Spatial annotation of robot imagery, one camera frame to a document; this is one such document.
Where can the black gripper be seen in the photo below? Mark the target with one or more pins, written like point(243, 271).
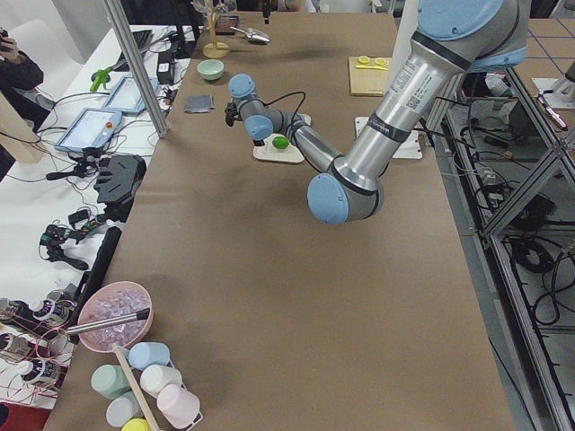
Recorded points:
point(230, 113)

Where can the green lime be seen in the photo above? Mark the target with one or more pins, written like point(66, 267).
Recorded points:
point(280, 143)

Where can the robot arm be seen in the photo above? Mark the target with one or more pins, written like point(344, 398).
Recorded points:
point(451, 38)

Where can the white rectangular tray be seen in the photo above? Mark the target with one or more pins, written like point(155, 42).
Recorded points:
point(287, 148)

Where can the grey folded cloth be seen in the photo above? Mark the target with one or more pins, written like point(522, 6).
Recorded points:
point(199, 103)

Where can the light green bowl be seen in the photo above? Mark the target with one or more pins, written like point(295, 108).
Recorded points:
point(211, 69)

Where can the round wooden stand base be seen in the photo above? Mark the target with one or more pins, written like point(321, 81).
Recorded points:
point(215, 48)

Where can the steel scoop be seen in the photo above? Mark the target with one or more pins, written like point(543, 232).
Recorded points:
point(253, 36)

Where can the teach pendant far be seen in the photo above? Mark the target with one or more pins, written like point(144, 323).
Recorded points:
point(125, 97)

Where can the teach pendant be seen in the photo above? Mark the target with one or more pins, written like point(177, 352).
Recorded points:
point(125, 97)
point(92, 128)

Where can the yellow plastic knife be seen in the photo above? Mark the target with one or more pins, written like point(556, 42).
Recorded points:
point(368, 67)

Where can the green clamp tool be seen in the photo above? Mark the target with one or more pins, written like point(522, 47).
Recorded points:
point(100, 78)

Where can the bamboo cutting board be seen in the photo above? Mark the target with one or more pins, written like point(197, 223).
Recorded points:
point(366, 82)

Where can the black controller device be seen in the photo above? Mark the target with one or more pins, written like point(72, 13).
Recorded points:
point(119, 178)

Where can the teach pendant near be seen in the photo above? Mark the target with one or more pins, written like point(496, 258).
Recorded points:
point(92, 128)

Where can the lemon slice lower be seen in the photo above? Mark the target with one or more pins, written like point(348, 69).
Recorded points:
point(381, 61)

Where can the person in black sleeve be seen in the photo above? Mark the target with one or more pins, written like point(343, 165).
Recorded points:
point(20, 74)

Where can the pink bowl of ice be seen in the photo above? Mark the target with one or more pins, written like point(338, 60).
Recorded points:
point(115, 300)

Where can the blue cup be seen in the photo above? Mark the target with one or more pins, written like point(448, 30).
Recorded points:
point(144, 354)

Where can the white cup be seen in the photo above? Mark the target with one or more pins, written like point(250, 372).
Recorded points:
point(156, 377)

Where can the green cup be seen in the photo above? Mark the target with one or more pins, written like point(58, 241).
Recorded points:
point(110, 381)

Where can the pink cup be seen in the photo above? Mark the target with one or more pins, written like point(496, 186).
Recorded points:
point(179, 406)

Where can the grey cup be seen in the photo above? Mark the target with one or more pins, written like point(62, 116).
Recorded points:
point(121, 410)

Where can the yellow cup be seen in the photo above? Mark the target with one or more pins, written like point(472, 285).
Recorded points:
point(136, 424)

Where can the aluminium frame post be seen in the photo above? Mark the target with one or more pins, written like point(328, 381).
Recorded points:
point(120, 25)

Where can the steel tongs handle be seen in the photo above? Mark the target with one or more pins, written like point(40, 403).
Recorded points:
point(141, 315)

